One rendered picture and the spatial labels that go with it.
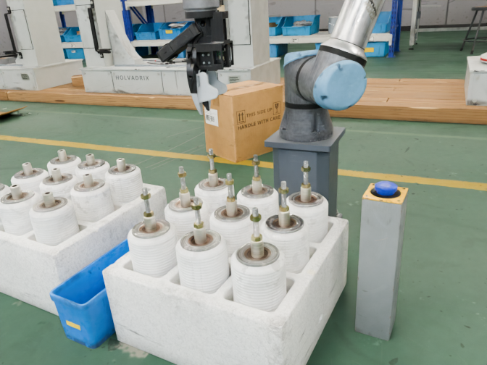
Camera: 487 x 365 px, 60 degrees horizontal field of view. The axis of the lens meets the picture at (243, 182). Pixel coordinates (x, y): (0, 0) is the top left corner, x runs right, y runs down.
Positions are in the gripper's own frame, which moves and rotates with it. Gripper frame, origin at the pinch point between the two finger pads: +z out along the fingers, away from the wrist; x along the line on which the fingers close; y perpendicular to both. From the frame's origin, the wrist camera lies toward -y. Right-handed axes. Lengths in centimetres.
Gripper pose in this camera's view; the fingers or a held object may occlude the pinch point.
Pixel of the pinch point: (201, 106)
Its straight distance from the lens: 97.3
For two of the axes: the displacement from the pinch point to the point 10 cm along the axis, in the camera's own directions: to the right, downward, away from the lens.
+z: 0.6, 9.2, 3.9
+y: 9.5, 0.7, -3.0
